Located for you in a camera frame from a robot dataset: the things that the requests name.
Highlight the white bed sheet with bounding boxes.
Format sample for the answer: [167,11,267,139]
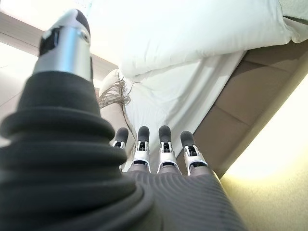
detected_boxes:
[123,50,248,157]

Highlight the beige throw blanket with fringe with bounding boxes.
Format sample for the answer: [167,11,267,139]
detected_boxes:
[98,69,143,172]

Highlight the robot left hand dark palm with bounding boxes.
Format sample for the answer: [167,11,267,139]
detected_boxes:
[0,8,248,231]

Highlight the beige upholstered bed frame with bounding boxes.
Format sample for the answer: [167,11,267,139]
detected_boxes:
[176,39,308,178]

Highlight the white pillow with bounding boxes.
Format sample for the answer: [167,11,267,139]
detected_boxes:
[84,0,308,78]

